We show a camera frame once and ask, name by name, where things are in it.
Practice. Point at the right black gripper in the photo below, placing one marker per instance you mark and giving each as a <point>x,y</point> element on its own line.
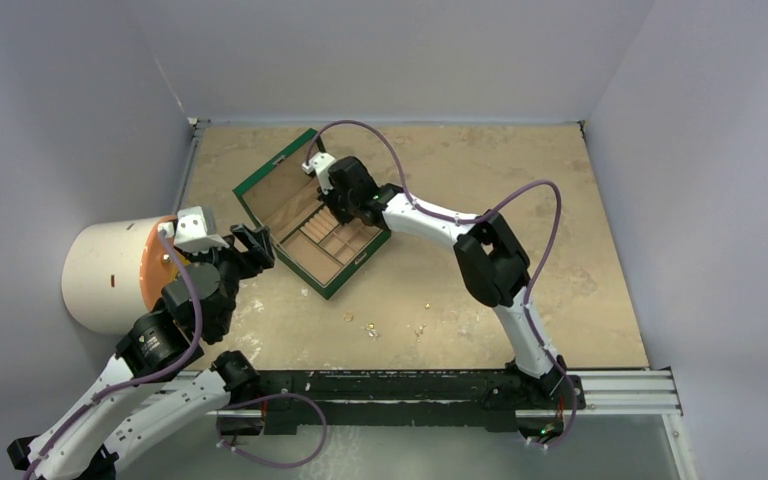
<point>336,201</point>

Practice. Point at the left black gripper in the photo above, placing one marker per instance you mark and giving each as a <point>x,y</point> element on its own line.
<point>256,242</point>

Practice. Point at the green jewelry box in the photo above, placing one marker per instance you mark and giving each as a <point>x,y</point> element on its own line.
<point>279,182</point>

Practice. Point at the green jewelry tray insert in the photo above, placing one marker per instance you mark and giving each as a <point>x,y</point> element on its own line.
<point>322,250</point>

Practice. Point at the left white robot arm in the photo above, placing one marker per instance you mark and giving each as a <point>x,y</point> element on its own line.
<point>108,426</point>

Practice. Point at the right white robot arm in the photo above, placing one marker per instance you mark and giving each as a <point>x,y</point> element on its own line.
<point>493,264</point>

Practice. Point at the gold earring cluster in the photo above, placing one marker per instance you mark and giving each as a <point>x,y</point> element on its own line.
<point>371,331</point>

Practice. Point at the white cylinder orange face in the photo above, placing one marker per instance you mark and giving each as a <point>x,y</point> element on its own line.
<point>114,273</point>

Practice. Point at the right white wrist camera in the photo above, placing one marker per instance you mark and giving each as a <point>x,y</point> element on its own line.
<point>318,166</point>

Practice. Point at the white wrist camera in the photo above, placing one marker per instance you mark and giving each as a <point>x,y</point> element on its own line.
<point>193,231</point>
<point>318,166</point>

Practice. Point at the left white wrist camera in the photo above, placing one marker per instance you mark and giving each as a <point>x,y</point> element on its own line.
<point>193,231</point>

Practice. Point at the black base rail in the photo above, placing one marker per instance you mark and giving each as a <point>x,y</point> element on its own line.
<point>282,413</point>

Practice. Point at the aluminium frame rail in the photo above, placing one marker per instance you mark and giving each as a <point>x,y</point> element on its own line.
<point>600,392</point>

